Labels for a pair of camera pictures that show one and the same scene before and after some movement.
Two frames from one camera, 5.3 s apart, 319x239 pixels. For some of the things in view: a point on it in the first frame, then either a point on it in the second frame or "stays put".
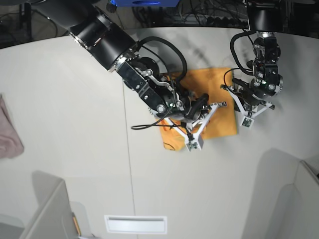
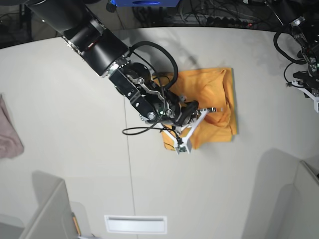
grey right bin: x=305 y=204 stays put
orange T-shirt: x=223 y=121 stays put
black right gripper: x=253 y=93 to x=310 y=82
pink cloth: x=11 y=143 stays put
